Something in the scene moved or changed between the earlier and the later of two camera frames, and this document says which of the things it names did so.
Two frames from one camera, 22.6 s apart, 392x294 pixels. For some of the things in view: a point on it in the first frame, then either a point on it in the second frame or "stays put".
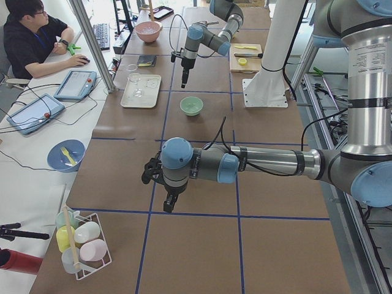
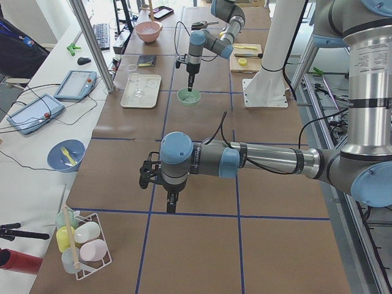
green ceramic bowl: [192, 105] → [188, 98]
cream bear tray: [143, 94] stays put
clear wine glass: [135, 77] stays put
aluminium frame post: [80, 10] stays put
